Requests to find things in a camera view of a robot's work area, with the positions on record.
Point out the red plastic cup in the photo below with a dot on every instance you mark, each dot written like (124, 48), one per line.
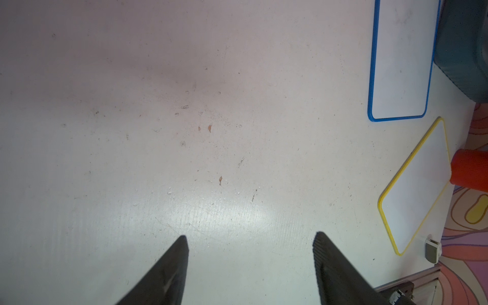
(469, 169)

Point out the teal plastic storage box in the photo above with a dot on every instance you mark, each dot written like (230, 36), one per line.
(461, 47)

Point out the yellow framed whiteboard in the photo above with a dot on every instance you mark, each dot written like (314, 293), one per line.
(408, 199)

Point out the back right blue whiteboard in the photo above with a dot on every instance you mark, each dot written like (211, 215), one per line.
(403, 47)

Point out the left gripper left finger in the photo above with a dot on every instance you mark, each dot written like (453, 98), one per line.
(164, 283)

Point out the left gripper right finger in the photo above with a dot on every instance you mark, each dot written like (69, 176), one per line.
(338, 281)

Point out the white whiteboard eraser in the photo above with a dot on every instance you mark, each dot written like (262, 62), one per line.
(432, 250)

